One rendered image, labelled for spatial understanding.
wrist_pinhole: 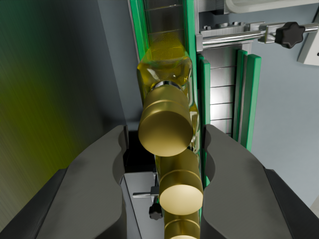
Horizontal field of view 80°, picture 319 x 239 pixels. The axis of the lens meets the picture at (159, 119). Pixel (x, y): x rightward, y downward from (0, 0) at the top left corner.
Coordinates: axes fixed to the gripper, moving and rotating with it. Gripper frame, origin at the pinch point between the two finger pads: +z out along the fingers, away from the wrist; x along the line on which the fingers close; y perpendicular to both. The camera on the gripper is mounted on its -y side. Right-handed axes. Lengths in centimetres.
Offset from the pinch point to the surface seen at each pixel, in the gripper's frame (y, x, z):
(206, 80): 2.8, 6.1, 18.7
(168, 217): 10.5, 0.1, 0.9
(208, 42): -2.6, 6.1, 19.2
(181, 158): 4.1, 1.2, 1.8
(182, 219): 10.0, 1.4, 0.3
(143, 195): 29.1, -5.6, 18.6
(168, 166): 4.3, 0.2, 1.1
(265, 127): 24, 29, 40
